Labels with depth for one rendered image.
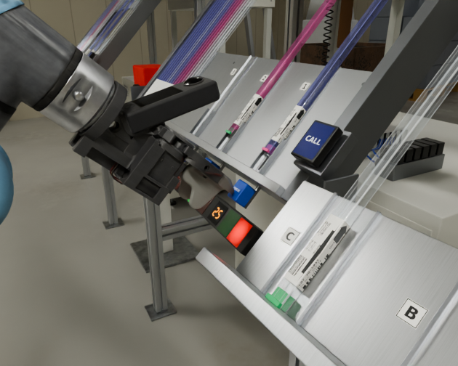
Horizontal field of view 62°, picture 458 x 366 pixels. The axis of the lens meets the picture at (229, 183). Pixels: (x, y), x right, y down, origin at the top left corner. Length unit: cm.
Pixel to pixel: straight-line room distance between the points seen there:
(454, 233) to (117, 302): 111
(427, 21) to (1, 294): 155
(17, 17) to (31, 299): 131
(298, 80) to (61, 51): 36
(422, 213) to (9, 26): 65
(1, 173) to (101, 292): 131
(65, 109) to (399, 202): 59
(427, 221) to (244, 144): 35
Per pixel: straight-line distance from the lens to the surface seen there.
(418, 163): 90
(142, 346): 131
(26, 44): 39
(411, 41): 54
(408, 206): 76
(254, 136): 60
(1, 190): 26
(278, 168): 53
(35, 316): 153
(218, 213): 58
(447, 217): 74
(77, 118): 41
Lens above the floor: 92
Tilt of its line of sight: 22 degrees down
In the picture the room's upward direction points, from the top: straight up
